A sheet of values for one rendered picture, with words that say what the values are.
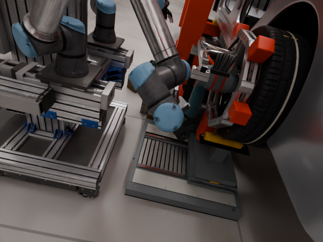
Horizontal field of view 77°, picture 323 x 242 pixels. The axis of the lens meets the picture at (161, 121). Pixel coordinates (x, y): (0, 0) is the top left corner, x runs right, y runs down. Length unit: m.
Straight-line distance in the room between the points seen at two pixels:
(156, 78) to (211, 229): 1.25
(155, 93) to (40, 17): 0.46
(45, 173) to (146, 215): 0.68
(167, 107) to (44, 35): 0.52
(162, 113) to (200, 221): 1.18
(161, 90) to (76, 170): 0.95
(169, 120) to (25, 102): 0.71
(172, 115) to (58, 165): 1.01
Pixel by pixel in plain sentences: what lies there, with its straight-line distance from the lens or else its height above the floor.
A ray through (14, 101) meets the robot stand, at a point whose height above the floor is 0.71.
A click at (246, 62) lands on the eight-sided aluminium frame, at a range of 1.05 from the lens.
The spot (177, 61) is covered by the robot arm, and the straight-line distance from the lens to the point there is 0.64.
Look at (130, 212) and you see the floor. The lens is 1.48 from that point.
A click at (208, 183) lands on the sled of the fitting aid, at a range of 1.58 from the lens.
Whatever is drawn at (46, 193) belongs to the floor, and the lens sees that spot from 1.58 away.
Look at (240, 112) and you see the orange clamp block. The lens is 0.97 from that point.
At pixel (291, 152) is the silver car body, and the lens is 0.96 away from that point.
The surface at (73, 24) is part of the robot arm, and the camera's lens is 0.94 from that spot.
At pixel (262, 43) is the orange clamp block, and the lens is 1.01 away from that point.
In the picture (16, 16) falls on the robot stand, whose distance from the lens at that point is 1.27.
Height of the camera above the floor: 1.33
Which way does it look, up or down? 38 degrees down
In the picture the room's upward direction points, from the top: 17 degrees clockwise
